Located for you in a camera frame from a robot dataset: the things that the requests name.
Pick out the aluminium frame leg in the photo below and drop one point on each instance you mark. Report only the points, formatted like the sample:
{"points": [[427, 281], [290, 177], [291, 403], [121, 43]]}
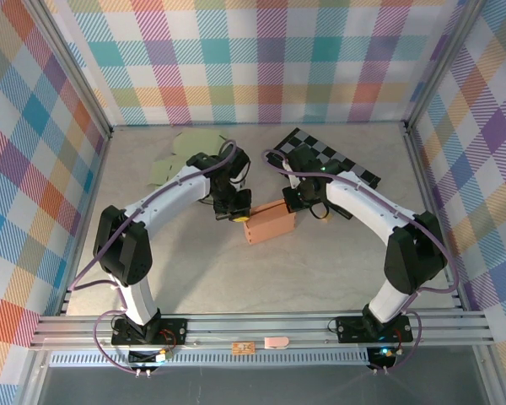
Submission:
{"points": [[491, 379], [31, 379]]}

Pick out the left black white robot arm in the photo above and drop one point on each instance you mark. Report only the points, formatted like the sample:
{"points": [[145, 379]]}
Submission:
{"points": [[124, 257]]}

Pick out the aluminium side rail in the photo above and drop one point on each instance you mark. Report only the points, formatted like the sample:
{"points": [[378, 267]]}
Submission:
{"points": [[95, 190], [432, 211]]}

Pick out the aluminium frame post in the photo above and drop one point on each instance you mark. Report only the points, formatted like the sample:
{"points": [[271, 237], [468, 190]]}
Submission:
{"points": [[73, 71], [443, 59]]}

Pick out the orange cardboard box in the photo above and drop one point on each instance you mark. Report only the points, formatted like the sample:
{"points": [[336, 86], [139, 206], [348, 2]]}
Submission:
{"points": [[270, 228]]}

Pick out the aluminium front rail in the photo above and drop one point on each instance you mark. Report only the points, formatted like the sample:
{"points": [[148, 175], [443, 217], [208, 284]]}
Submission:
{"points": [[257, 327]]}

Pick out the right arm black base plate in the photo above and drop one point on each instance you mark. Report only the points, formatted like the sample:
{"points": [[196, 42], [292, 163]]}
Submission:
{"points": [[350, 329]]}

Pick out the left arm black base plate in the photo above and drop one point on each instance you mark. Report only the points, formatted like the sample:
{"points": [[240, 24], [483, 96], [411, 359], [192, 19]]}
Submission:
{"points": [[175, 331]]}

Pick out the black connector board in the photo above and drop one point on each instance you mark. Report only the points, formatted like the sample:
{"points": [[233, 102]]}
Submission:
{"points": [[381, 358], [145, 358]]}

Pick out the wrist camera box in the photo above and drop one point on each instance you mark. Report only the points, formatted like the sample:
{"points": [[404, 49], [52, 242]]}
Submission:
{"points": [[292, 177], [238, 179]]}

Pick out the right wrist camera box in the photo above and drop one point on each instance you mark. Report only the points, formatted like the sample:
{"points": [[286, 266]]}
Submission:
{"points": [[292, 177]]}

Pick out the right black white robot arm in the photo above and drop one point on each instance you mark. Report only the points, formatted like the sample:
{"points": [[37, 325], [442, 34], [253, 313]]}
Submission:
{"points": [[413, 261]]}

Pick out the black grey chessboard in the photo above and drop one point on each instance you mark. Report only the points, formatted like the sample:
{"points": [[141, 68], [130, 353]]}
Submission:
{"points": [[316, 145]]}

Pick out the green paper box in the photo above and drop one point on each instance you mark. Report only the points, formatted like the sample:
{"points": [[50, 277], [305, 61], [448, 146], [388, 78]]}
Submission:
{"points": [[194, 143]]}

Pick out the small yellow block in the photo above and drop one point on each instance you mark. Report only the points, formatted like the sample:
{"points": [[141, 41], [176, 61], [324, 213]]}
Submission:
{"points": [[328, 219]]}

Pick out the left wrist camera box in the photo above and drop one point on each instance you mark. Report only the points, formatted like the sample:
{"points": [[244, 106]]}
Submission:
{"points": [[238, 179]]}

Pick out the small orange label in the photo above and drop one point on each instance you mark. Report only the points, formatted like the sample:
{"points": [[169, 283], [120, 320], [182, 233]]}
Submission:
{"points": [[243, 348]]}

